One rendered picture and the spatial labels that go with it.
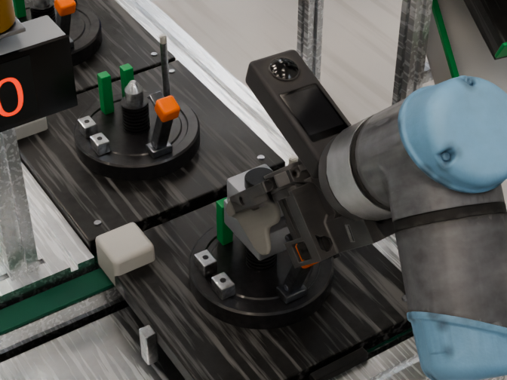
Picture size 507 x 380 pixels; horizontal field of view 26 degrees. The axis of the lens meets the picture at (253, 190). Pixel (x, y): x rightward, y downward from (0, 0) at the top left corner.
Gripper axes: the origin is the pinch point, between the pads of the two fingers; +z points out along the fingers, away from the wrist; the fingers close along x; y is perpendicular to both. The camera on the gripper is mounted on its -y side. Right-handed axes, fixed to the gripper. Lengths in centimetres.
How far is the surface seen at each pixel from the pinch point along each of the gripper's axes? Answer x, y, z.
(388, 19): 52, -17, 46
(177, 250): -5.1, 2.1, 12.1
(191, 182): 1.4, -4.0, 18.0
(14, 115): -18.7, -13.7, -2.1
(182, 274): -6.4, 4.5, 9.9
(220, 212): -2.0, 0.3, 5.2
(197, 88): 10.8, -14.6, 28.2
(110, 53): 5.5, -23.5, 36.7
